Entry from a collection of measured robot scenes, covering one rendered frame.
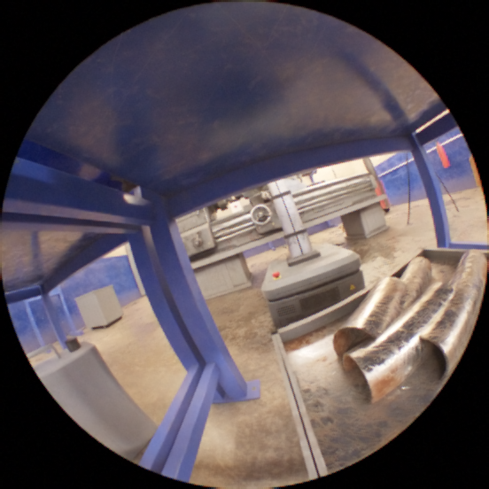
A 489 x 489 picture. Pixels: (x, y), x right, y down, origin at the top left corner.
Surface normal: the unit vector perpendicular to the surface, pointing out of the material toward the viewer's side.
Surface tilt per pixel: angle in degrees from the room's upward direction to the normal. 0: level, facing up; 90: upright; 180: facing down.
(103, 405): 90
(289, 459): 0
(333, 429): 0
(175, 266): 90
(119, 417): 90
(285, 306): 90
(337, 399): 0
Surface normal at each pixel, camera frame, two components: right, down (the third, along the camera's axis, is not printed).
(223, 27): 0.34, 0.94
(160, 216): -0.06, 0.04
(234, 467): -0.34, -0.94
